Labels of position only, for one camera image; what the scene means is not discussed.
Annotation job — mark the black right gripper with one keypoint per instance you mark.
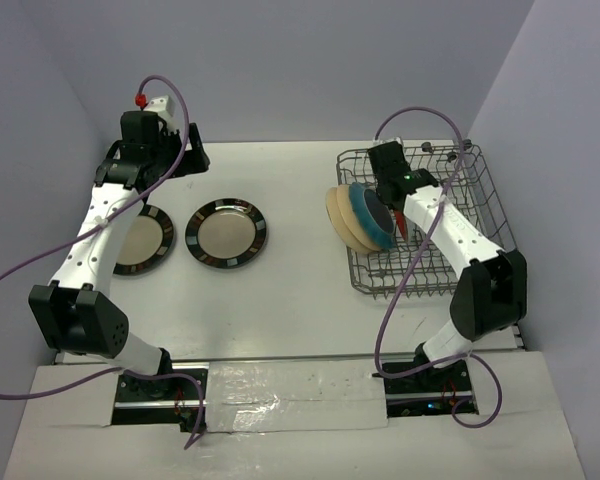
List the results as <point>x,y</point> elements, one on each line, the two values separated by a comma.
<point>409,165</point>

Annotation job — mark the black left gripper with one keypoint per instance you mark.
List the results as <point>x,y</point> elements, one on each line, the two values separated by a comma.
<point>196,161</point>

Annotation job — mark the red and teal floral plate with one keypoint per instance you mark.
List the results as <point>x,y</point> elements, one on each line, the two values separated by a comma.
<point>401,224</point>

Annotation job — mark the teal scalloped plate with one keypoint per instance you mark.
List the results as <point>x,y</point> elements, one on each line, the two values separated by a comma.
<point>373,216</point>

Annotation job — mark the cream bird painted plate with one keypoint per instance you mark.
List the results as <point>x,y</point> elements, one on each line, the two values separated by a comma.
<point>351,220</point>

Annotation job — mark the black rimmed cream plate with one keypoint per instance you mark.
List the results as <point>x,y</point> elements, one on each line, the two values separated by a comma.
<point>226,233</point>

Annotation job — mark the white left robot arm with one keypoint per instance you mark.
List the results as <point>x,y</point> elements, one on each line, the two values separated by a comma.
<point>74,311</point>

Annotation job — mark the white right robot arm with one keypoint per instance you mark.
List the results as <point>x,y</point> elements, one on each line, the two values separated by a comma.
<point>491,289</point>

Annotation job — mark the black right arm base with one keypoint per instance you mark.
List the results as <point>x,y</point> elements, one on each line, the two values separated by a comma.
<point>432,392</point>

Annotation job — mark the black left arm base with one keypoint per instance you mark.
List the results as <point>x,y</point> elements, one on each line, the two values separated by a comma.
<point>168,402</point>

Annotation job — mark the silver tape sheet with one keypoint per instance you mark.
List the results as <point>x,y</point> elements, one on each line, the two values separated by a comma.
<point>293,396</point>

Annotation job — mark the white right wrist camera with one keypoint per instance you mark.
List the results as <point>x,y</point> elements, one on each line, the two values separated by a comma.
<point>396,139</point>

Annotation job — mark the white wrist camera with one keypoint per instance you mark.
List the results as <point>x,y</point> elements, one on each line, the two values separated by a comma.
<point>163,105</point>
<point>396,139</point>

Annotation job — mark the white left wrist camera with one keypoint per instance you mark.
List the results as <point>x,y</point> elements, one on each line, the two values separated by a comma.
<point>163,105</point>

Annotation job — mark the grey wire dish rack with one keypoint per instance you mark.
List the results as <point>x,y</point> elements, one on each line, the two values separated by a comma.
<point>474,195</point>

